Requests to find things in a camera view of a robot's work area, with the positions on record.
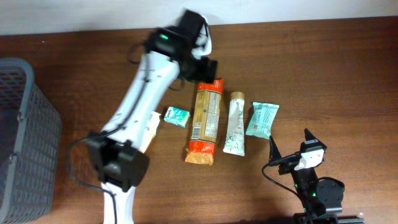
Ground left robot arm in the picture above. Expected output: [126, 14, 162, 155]
[85, 10, 218, 223]

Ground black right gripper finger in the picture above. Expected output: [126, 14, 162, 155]
[268, 136, 294, 167]
[304, 128, 318, 142]

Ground white tube with gold cap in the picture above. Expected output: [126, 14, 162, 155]
[223, 91, 245, 156]

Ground teal snack bar packet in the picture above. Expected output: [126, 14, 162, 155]
[246, 102, 279, 139]

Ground orange spaghetti pasta packet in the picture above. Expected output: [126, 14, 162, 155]
[185, 79, 224, 166]

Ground grey plastic mesh basket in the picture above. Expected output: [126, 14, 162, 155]
[1, 58, 62, 223]

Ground small teal tissue pack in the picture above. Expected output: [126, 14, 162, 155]
[164, 106, 190, 128]

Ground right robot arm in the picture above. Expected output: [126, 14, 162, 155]
[262, 129, 364, 224]

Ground yellow white wipes packet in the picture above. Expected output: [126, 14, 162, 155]
[139, 111, 160, 153]

